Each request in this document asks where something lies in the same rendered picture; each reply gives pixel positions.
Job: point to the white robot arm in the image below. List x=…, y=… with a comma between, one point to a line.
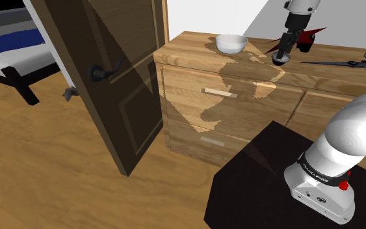
x=334, y=149

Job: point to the wooden chest of drawers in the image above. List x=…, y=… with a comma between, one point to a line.
x=189, y=54

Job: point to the black scissors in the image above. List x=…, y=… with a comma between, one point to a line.
x=353, y=63

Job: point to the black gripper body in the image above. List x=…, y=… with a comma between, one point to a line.
x=296, y=22

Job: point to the small black round dish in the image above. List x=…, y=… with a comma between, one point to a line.
x=280, y=61

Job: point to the dark robot stand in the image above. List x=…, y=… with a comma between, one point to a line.
x=249, y=190

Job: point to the white bowl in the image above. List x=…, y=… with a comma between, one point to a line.
x=231, y=44

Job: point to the dark brown door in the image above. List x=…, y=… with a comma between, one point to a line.
x=106, y=38

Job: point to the bed with blue blanket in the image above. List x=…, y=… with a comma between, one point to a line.
x=14, y=60

